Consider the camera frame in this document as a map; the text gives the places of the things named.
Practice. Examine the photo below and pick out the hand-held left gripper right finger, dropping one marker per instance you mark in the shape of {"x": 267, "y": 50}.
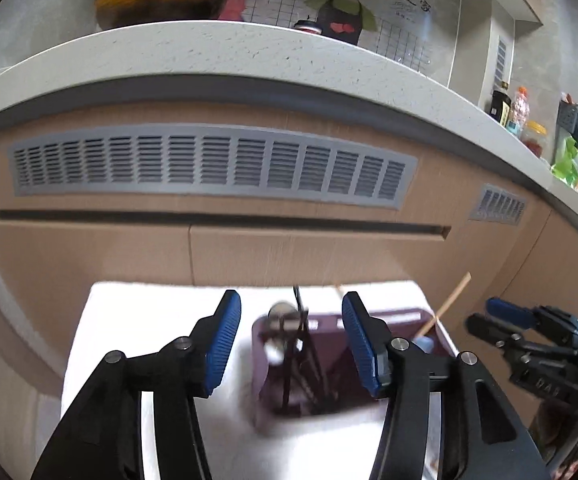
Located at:
{"x": 364, "y": 345}

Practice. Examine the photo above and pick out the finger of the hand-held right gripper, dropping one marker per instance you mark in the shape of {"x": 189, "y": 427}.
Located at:
{"x": 509, "y": 310}
{"x": 489, "y": 329}

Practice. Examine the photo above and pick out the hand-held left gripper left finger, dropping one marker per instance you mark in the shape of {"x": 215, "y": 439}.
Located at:
{"x": 224, "y": 340}

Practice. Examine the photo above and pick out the purple plastic utensil holder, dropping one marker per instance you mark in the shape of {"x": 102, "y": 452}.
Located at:
{"x": 339, "y": 375}

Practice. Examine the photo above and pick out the large metal spoon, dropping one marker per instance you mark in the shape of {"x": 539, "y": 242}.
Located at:
{"x": 281, "y": 310}

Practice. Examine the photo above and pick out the wooden cabinet door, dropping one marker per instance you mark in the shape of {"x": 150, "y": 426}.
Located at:
{"x": 319, "y": 255}
{"x": 89, "y": 270}

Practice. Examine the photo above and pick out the small grey vent grille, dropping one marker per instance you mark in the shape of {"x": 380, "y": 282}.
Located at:
{"x": 498, "y": 204}

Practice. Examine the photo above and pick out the white embossed mat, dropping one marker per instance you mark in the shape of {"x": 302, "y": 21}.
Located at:
{"x": 119, "y": 320}

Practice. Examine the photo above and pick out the green packet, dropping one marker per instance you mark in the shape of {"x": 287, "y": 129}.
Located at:
{"x": 566, "y": 162}

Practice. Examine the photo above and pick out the yellow lid jar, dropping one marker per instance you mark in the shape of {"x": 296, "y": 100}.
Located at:
{"x": 534, "y": 140}

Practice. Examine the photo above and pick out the large grey vent grille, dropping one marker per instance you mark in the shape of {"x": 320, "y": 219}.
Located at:
{"x": 209, "y": 165}

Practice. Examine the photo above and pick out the grey countertop utensil caddy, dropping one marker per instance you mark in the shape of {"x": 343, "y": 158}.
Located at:
{"x": 571, "y": 120}

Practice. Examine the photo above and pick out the clear bottle orange cap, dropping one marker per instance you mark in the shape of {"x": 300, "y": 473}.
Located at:
{"x": 517, "y": 110}

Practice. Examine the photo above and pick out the dark sauce bottle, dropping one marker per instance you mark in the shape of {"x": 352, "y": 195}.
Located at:
{"x": 500, "y": 105}

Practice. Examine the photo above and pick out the speckled stone countertop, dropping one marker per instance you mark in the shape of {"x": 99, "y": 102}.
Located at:
{"x": 219, "y": 55}

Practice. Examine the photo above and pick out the red lid container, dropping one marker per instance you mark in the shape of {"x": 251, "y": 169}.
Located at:
{"x": 307, "y": 27}

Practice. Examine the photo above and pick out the grey wall vent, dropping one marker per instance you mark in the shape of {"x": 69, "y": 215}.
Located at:
{"x": 501, "y": 60}

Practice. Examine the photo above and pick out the cartoon wall poster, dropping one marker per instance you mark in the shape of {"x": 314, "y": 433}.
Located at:
{"x": 394, "y": 10}

